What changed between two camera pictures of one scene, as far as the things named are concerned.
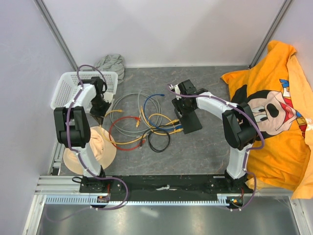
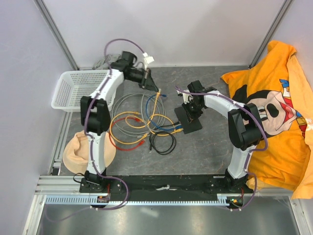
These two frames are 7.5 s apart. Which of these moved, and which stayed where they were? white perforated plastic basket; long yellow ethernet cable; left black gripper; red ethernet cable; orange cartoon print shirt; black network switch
Moved: long yellow ethernet cable; left black gripper
Stayed: white perforated plastic basket; orange cartoon print shirt; red ethernet cable; black network switch
